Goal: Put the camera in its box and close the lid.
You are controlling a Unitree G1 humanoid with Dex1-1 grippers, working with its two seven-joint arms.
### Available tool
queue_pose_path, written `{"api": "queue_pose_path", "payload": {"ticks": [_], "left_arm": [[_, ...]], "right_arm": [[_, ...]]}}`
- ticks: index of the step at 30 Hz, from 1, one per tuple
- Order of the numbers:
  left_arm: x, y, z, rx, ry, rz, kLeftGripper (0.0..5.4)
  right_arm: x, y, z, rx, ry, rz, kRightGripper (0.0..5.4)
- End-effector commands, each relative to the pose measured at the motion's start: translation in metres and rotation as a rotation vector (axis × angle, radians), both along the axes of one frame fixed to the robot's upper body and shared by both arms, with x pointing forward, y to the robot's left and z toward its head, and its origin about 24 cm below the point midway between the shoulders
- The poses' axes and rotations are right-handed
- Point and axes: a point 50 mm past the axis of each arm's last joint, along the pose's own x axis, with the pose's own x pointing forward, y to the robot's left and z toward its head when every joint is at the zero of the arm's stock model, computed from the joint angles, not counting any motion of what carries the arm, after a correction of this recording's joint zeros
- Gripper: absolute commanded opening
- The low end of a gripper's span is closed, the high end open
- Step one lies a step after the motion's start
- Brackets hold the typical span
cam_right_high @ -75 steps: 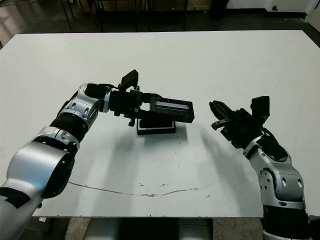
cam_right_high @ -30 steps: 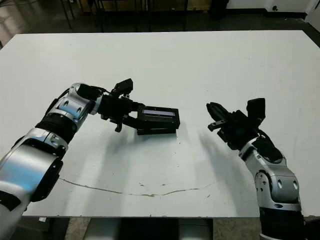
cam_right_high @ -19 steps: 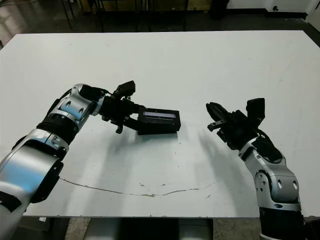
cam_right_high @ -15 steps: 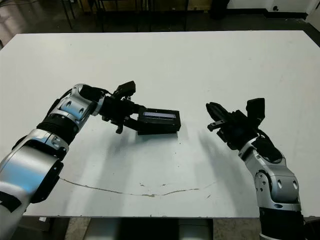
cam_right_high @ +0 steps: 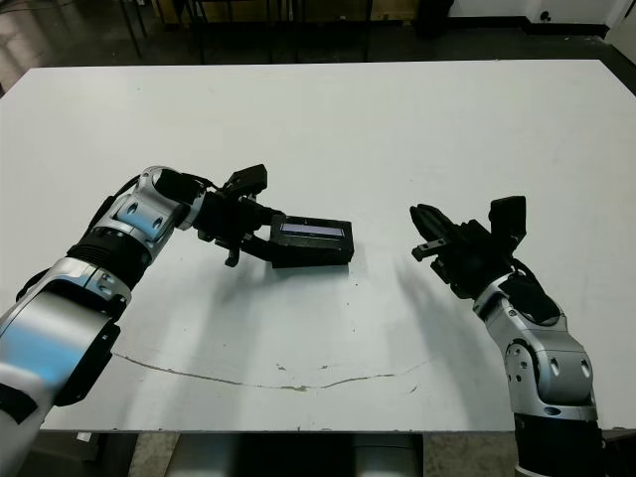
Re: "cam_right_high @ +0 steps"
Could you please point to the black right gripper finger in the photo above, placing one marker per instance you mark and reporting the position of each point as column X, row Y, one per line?
column 437, row 214
column 434, row 233

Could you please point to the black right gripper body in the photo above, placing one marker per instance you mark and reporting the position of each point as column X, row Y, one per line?
column 472, row 258

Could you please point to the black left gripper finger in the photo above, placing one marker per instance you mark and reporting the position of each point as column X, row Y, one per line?
column 258, row 248
column 268, row 209

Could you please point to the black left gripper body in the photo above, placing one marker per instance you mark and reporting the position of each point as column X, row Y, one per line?
column 223, row 223

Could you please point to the black box lid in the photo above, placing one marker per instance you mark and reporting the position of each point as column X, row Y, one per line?
column 313, row 243

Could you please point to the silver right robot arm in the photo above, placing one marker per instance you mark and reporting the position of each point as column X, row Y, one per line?
column 546, row 358

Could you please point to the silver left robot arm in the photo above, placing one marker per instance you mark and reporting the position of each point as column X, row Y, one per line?
column 64, row 308

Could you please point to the black box white insert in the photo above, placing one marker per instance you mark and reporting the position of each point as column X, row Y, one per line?
column 310, row 265

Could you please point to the black mesh chair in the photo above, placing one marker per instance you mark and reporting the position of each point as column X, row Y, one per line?
column 201, row 30

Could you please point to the black bin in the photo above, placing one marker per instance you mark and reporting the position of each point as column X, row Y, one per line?
column 434, row 17

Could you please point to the small black door stopper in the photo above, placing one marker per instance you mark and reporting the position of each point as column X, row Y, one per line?
column 547, row 16

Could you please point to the white door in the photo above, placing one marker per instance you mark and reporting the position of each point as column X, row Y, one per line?
column 623, row 27

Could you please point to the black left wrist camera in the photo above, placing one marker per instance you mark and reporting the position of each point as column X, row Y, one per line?
column 248, row 176

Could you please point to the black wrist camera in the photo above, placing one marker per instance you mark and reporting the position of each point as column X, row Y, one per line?
column 248, row 176
column 509, row 218

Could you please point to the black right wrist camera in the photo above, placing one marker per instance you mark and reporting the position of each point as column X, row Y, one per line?
column 509, row 218

